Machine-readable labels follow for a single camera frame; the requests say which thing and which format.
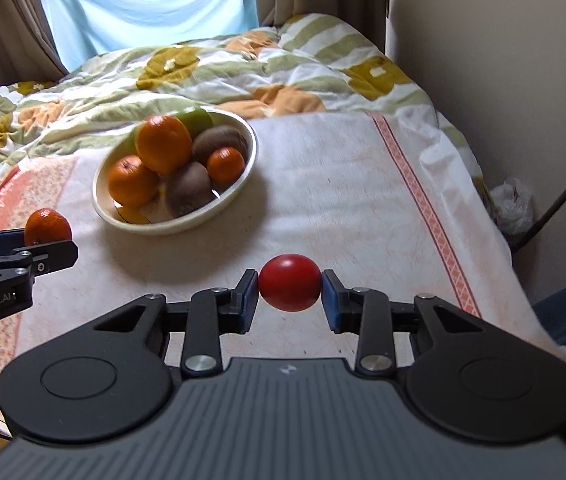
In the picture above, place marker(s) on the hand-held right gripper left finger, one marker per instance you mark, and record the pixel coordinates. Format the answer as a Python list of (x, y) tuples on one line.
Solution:
[(250, 302)]

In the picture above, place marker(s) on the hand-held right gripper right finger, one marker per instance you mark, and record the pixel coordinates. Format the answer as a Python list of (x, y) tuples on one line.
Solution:
[(330, 305)]

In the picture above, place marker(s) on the small mandarin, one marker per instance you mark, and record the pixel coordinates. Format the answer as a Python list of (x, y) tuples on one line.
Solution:
[(225, 166), (48, 225)]

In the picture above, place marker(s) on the red tomato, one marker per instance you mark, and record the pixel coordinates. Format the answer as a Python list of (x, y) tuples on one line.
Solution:
[(290, 282)]

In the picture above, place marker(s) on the cream painted ceramic bowl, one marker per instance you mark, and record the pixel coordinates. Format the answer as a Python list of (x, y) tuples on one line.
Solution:
[(203, 215)]

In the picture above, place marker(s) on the large orange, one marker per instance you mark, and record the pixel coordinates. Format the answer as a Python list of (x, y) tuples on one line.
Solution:
[(130, 182), (163, 145)]

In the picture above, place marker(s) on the brown kiwi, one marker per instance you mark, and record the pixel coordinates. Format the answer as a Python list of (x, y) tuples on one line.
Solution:
[(218, 139), (188, 190)]

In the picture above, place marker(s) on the white plastic bag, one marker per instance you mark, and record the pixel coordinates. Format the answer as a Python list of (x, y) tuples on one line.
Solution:
[(513, 207)]

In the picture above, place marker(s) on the floral quilted blanket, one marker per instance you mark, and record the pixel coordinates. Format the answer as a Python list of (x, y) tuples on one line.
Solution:
[(263, 65)]

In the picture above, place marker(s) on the light blue curtain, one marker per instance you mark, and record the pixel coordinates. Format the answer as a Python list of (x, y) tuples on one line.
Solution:
[(153, 5)]

